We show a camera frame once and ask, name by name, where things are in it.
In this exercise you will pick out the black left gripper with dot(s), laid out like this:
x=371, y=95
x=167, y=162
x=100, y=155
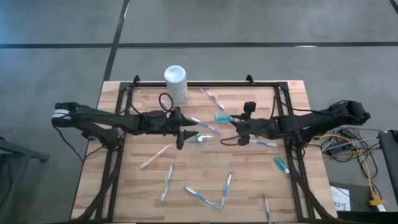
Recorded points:
x=175, y=123

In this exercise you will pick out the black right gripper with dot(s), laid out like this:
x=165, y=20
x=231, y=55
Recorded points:
x=261, y=127

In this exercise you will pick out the teal mouthwash bottle white cap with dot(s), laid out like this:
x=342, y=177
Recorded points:
x=222, y=118
x=199, y=139

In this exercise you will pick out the blue toothbrush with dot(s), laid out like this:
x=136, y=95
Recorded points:
x=264, y=143
x=199, y=196
x=203, y=124
x=165, y=105
x=226, y=189
x=167, y=182

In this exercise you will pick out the pink toothbrush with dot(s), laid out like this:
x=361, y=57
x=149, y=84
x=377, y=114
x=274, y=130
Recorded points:
x=213, y=99

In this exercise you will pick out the orange toothbrush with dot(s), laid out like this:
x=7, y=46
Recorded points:
x=155, y=156

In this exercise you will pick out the teal tube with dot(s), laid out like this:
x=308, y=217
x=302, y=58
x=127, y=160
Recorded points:
x=281, y=164

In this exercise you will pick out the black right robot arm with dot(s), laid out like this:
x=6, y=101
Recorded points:
x=311, y=121

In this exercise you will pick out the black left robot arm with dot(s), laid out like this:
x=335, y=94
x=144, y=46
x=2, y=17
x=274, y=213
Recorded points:
x=102, y=117

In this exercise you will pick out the clear acrylic organizer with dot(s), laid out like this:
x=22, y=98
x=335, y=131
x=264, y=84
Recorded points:
x=214, y=143

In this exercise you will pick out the white wipes canister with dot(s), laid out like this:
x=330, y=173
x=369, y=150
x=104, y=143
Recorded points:
x=175, y=77

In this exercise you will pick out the black power adapter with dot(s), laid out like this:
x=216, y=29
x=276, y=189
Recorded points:
x=349, y=133

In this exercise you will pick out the white paper sheet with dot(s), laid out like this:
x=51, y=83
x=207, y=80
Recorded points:
x=340, y=199

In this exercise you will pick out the black case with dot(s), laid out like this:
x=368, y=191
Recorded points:
x=390, y=161

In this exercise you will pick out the yellow power plug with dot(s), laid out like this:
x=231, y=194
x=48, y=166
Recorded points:
x=377, y=200

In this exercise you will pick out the black equipment box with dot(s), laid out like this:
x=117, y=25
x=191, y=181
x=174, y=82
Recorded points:
x=367, y=217

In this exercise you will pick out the grey metal stand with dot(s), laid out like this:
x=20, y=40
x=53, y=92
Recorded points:
x=18, y=151

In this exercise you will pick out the black aluminium rig frame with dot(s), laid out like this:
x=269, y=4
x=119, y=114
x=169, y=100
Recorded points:
x=217, y=84

